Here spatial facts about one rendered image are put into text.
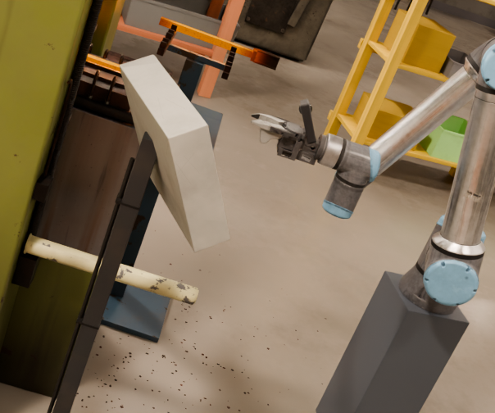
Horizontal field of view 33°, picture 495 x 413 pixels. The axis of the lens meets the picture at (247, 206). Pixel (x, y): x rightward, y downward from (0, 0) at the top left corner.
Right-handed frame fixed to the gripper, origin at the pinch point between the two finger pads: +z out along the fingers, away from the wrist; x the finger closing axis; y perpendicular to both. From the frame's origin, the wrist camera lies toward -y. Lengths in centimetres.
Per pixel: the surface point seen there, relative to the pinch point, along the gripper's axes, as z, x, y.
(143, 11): 55, 296, 59
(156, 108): 26, -65, -17
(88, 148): 39.8, -16.0, 17.9
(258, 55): 0, 59, -1
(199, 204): 12, -72, -3
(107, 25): 48, 23, -4
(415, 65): -106, 266, 26
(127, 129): 31.8, -16.0, 9.4
